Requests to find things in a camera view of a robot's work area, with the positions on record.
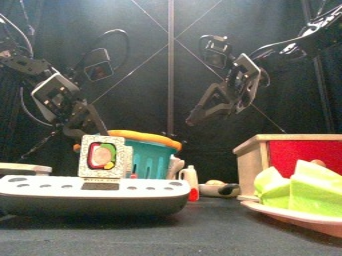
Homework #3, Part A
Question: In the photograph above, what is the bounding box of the toy sushi roll piece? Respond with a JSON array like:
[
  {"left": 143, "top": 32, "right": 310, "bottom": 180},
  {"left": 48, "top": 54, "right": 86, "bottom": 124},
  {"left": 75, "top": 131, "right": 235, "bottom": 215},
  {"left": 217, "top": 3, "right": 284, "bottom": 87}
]
[{"left": 77, "top": 134, "right": 135, "bottom": 180}]

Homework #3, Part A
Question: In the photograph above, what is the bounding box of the grey flat toy lid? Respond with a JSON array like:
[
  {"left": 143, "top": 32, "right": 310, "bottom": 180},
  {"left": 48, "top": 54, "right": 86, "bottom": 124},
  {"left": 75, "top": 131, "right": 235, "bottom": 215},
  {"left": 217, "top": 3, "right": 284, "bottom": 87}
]
[{"left": 0, "top": 162, "right": 54, "bottom": 177}]

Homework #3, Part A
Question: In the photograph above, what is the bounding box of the white toy utensil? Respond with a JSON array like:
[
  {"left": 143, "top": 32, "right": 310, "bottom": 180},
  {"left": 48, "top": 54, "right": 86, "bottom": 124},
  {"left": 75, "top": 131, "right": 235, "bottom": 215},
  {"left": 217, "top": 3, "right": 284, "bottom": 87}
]
[{"left": 166, "top": 154, "right": 187, "bottom": 181}]

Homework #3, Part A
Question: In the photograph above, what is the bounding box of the teal basket with orange rim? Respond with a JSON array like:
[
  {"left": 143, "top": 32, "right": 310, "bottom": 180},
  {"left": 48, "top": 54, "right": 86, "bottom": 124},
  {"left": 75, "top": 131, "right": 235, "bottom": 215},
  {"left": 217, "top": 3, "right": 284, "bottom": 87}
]
[{"left": 73, "top": 129, "right": 185, "bottom": 181}]

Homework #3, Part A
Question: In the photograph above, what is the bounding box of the white toy bottle red base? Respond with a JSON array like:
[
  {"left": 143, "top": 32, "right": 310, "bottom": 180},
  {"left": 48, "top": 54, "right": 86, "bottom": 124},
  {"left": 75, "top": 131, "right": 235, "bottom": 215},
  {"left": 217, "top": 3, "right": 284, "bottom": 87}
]
[{"left": 178, "top": 164, "right": 201, "bottom": 202}]

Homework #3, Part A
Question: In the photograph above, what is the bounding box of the grey plastic tray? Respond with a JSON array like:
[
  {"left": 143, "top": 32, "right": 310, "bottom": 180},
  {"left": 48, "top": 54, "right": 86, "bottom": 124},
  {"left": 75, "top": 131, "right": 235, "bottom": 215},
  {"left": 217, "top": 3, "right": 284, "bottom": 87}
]
[{"left": 0, "top": 174, "right": 193, "bottom": 217}]

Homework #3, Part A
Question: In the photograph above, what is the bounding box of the wooden box with red panel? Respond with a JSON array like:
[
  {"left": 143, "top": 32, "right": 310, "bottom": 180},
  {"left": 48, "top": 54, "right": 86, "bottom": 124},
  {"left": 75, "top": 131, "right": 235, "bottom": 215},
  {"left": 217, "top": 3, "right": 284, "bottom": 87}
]
[{"left": 231, "top": 133, "right": 342, "bottom": 202}]

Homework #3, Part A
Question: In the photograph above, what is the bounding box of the white black toy item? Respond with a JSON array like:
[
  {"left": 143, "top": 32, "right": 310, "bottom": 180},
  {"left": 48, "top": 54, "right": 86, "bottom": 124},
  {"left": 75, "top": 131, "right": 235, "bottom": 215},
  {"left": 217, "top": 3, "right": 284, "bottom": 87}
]
[{"left": 198, "top": 179, "right": 242, "bottom": 198}]

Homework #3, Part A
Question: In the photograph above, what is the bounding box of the small green toy wedge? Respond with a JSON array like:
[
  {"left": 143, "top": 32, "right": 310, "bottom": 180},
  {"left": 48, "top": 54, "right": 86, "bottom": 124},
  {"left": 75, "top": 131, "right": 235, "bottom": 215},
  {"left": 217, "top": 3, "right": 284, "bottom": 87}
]
[{"left": 253, "top": 165, "right": 293, "bottom": 210}]

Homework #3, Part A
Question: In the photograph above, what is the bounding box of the large green toy wedge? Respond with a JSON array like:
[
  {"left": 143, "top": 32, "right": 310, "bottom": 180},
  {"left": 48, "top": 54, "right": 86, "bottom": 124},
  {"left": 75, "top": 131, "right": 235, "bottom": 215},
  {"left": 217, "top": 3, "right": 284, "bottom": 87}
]
[{"left": 288, "top": 159, "right": 342, "bottom": 219}]

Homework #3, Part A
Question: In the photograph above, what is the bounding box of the pink plate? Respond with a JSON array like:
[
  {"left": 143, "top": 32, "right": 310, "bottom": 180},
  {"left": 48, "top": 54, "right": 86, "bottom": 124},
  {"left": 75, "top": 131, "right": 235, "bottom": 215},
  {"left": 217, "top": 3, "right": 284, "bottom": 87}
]
[{"left": 240, "top": 199, "right": 342, "bottom": 240}]

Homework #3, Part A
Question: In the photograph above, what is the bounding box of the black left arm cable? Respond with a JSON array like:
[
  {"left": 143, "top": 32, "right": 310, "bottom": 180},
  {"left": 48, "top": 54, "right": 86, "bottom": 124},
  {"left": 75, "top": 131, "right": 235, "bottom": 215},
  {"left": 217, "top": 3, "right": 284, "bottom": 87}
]
[{"left": 18, "top": 85, "right": 56, "bottom": 128}]

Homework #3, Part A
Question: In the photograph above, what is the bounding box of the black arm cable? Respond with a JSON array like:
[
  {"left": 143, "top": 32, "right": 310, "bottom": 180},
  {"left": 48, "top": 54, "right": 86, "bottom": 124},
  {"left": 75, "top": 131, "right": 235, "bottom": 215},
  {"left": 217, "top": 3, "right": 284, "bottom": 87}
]
[
  {"left": 248, "top": 39, "right": 313, "bottom": 62},
  {"left": 18, "top": 85, "right": 56, "bottom": 128}
]

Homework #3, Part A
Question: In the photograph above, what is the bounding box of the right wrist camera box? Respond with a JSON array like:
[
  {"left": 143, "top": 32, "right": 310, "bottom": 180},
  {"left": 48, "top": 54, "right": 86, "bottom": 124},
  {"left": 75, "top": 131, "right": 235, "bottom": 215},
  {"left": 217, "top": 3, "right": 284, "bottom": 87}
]
[{"left": 197, "top": 34, "right": 234, "bottom": 70}]

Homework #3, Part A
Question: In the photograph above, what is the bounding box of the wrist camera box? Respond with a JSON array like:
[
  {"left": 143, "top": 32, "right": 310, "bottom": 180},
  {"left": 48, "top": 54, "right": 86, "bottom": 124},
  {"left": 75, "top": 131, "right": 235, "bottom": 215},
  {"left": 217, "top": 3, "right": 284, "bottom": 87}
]
[
  {"left": 82, "top": 47, "right": 115, "bottom": 83},
  {"left": 197, "top": 34, "right": 234, "bottom": 70}
]

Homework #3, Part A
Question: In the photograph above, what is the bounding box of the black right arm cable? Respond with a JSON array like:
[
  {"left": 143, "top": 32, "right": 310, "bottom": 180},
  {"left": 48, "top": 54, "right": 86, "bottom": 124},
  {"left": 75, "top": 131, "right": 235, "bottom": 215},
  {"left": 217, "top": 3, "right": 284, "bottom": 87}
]
[{"left": 248, "top": 39, "right": 313, "bottom": 62}]

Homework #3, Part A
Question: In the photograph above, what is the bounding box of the grey vertical frame pole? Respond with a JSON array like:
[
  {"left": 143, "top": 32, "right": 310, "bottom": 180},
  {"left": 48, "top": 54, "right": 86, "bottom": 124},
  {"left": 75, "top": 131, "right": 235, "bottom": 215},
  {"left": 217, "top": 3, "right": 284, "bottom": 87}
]
[{"left": 166, "top": 0, "right": 177, "bottom": 136}]

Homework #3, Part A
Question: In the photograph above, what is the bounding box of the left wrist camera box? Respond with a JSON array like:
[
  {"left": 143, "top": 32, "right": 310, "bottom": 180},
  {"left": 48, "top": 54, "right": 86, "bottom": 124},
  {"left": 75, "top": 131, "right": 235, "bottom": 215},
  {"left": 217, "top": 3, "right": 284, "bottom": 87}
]
[{"left": 82, "top": 47, "right": 115, "bottom": 83}]

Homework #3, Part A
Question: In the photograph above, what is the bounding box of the black left camera cable loop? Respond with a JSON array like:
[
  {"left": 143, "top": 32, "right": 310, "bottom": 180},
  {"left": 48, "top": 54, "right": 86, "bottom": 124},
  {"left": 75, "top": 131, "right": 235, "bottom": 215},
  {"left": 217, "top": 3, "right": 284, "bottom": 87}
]
[{"left": 71, "top": 28, "right": 131, "bottom": 78}]

